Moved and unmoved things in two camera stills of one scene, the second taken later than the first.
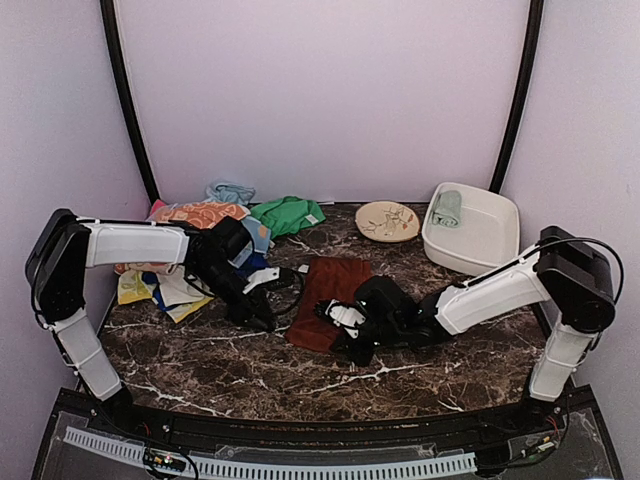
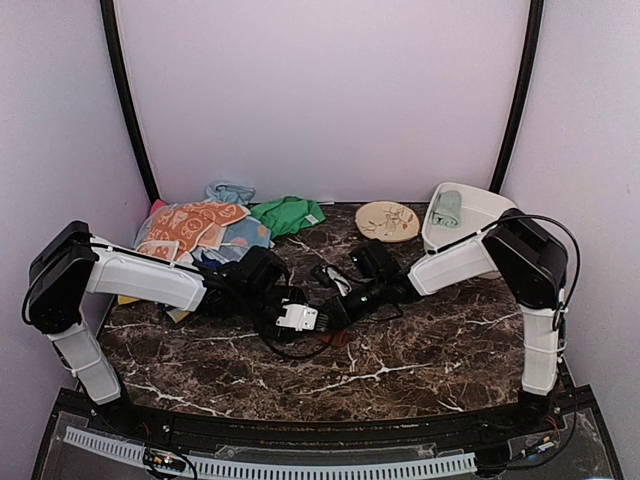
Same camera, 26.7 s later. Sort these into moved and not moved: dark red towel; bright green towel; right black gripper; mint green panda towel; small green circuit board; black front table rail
Moved: right black gripper; dark red towel
Not moved: bright green towel; black front table rail; small green circuit board; mint green panda towel
